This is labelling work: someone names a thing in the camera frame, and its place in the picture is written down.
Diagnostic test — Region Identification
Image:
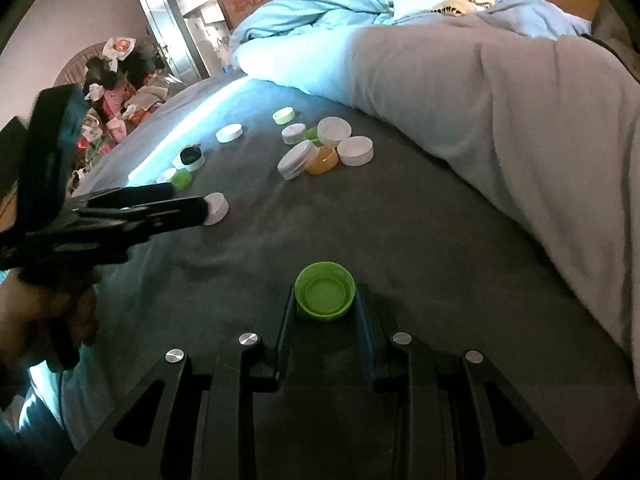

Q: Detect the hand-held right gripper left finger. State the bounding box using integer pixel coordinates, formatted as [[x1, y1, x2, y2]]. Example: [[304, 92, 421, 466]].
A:
[[60, 282, 301, 480]]

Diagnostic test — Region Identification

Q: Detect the person's left hand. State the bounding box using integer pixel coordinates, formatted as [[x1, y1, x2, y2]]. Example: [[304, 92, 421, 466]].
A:
[[0, 269, 100, 368]]

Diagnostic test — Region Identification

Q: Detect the dark olive cloth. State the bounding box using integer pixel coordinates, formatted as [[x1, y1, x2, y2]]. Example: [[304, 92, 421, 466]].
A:
[[580, 5, 640, 86]]

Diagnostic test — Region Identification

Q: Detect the white cabinet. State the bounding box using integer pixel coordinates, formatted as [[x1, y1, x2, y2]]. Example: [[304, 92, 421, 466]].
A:
[[184, 7, 227, 77]]

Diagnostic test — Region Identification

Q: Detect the wide white ribbed lid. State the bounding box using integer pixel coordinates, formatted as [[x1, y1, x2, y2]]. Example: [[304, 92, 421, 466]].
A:
[[277, 139, 321, 181]]

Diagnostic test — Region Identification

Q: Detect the black screen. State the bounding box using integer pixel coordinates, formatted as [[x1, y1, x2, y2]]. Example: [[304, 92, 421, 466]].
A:
[[0, 115, 32, 202]]

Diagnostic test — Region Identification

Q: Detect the yellow printed cloth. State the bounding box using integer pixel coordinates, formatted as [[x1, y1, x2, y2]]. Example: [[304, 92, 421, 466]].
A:
[[432, 0, 512, 17]]

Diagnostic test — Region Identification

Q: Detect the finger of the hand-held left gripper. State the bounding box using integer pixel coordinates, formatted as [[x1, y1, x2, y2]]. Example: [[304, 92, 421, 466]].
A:
[[75, 182, 176, 211], [65, 197, 210, 251]]

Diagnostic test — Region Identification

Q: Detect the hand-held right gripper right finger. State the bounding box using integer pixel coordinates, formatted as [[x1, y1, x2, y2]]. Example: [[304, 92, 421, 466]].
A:
[[354, 282, 583, 480]]

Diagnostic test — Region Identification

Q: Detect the light blue duvet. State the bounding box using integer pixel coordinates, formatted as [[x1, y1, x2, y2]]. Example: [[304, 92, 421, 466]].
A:
[[229, 0, 593, 107]]

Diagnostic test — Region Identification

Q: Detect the arched striped chair back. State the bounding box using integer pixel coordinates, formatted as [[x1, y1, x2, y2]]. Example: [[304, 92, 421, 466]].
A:
[[52, 42, 102, 92]]

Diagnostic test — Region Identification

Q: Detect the pale grey fleece blanket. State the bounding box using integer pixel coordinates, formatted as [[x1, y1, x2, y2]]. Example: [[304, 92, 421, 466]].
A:
[[345, 22, 640, 358]]

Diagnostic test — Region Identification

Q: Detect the white door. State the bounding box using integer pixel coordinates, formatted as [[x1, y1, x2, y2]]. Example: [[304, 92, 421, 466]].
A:
[[126, 0, 195, 82]]

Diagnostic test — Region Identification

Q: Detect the orange bottle cap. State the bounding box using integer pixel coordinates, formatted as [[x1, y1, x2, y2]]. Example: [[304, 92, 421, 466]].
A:
[[304, 145, 340, 176]]

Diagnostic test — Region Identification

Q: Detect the pile of bags and toys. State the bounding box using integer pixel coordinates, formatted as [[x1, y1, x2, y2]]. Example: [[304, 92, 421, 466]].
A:
[[74, 35, 187, 162]]

